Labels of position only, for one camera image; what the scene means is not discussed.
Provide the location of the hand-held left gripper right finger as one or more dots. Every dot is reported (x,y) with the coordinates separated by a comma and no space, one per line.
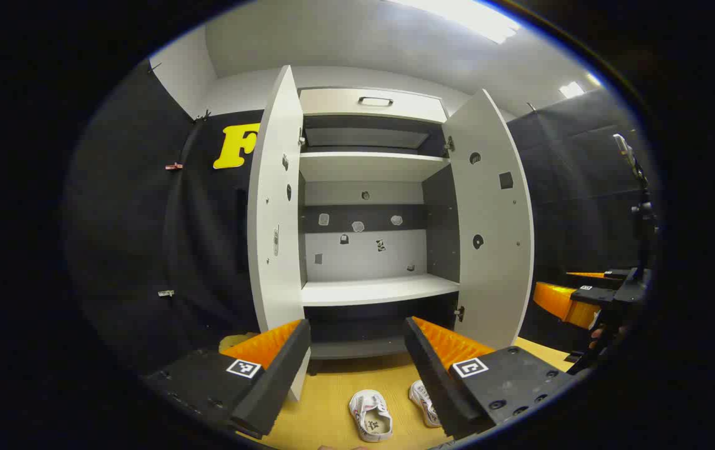
(439,387)

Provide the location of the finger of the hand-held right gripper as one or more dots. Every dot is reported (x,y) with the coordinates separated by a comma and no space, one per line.
(601,278)
(557,300)

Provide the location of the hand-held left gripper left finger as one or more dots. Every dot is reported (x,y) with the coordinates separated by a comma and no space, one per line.
(276,381)

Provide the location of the white shoe with striped side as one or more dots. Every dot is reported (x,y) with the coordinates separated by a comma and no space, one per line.
(423,403)
(370,415)

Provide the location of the white cabinet door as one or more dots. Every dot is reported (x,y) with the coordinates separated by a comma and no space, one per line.
(492,281)
(276,187)

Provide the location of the white shoe cabinet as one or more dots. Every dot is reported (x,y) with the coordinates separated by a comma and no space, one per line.
(370,290)

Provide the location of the silver cloth clip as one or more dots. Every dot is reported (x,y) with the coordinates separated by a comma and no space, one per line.
(166,293)

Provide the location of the small ceiling light panel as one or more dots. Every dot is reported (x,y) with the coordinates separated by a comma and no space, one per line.
(571,89)

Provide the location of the black backdrop cloth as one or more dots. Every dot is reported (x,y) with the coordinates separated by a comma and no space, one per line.
(126,237)

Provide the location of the red cloth clip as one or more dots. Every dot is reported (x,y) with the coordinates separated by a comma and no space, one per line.
(174,166)

